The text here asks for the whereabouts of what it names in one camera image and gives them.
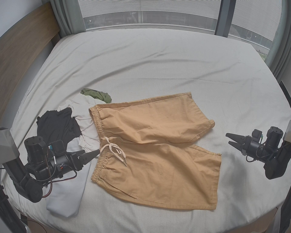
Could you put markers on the green garment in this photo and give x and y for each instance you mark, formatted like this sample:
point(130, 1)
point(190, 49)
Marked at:
point(97, 94)

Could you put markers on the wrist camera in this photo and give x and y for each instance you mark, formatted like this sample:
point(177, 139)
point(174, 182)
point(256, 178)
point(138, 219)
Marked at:
point(57, 146)
point(257, 135)

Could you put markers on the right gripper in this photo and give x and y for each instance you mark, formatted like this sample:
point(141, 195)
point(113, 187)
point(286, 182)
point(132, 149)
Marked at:
point(252, 149)

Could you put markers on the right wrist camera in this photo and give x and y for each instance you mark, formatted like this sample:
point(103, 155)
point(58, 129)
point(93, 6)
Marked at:
point(257, 135)

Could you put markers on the tan shorts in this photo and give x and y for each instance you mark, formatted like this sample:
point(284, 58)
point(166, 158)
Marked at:
point(159, 148)

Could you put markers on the window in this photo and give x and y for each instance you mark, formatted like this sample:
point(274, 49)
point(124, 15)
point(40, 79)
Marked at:
point(159, 13)

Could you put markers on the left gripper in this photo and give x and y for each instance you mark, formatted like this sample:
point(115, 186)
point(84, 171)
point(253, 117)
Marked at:
point(68, 162)

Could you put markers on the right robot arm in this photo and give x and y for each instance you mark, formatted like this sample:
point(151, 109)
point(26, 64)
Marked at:
point(276, 168)

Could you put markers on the black garment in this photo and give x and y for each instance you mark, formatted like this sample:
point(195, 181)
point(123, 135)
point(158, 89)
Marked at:
point(56, 125)

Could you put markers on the pale grey garment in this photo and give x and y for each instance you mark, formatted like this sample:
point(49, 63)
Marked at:
point(68, 193)

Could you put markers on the white garment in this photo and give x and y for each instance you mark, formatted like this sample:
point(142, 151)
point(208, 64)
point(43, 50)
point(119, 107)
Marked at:
point(84, 118)

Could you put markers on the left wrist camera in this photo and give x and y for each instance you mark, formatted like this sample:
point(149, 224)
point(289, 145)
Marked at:
point(57, 146)

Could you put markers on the grey-green curtain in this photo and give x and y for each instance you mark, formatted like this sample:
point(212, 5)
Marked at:
point(280, 45)
point(68, 16)

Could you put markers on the bed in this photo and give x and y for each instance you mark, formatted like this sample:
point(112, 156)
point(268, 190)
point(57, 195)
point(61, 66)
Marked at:
point(159, 63)

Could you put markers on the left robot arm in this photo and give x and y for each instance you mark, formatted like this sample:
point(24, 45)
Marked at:
point(34, 148)

